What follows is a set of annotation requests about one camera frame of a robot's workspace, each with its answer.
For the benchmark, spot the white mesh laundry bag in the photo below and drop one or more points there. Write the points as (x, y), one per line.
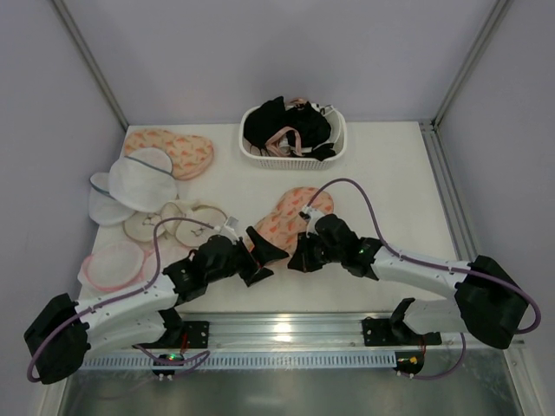
(139, 182)

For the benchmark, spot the pink trimmed white laundry bag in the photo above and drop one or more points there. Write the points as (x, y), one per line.
(114, 266)

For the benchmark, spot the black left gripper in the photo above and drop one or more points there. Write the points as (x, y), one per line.
(244, 263)

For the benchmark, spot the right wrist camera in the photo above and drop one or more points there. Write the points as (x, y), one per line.
(311, 215)

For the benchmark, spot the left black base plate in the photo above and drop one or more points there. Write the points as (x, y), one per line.
(193, 335)

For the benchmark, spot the tulip print laundry bag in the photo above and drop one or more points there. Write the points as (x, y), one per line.
(282, 225)
(190, 154)

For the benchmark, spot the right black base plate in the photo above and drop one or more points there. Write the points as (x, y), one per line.
(383, 332)

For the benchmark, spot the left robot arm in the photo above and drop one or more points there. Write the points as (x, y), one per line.
(67, 332)

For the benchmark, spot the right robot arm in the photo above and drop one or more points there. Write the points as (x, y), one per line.
(476, 297)

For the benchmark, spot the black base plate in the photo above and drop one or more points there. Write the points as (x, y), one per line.
(193, 335)
(383, 332)

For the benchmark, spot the slotted cable duct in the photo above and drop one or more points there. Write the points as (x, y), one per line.
(253, 361)

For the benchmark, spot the black garment in basket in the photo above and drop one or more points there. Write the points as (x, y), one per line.
(254, 128)

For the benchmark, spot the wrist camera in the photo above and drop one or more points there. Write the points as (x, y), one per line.
(311, 215)
(229, 228)

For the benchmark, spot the left aluminium frame post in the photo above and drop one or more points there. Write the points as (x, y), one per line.
(77, 38)

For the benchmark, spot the aluminium mounting rail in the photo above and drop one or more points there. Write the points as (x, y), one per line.
(243, 332)

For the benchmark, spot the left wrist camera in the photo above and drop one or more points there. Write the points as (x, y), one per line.
(229, 228)

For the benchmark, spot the cream round laundry bag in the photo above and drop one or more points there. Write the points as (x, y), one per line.
(198, 221)

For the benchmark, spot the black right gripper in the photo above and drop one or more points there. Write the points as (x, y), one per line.
(307, 253)

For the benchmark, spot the aluminium frame post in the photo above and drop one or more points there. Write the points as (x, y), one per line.
(485, 34)
(77, 38)

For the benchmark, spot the pink trimmed bra in basket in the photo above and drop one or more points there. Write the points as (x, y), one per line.
(296, 127)

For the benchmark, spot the right aluminium frame post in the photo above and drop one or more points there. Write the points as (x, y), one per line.
(485, 34)

